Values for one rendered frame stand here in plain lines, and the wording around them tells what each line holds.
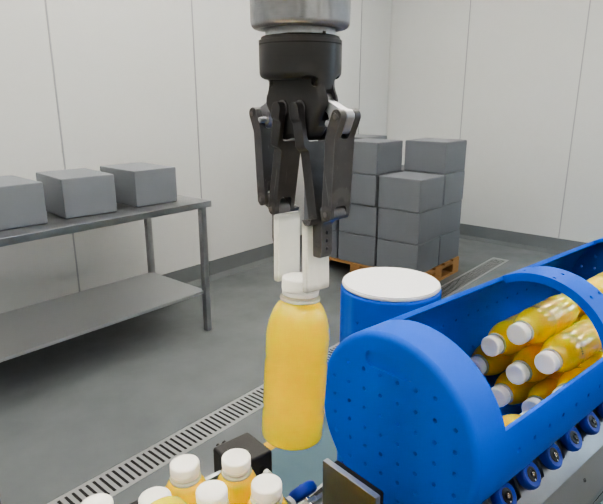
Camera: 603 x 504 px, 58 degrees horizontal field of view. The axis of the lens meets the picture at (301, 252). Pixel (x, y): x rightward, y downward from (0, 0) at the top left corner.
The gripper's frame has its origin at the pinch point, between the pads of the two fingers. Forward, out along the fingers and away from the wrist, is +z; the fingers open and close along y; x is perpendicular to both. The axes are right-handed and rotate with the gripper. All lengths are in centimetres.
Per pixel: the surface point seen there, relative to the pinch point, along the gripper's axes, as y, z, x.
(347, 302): 59, 40, -67
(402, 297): 45, 36, -73
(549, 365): -3, 30, -54
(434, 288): 44, 36, -85
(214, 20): 365, -74, -219
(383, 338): 4.8, 16.8, -18.8
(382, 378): 4.6, 22.8, -18.8
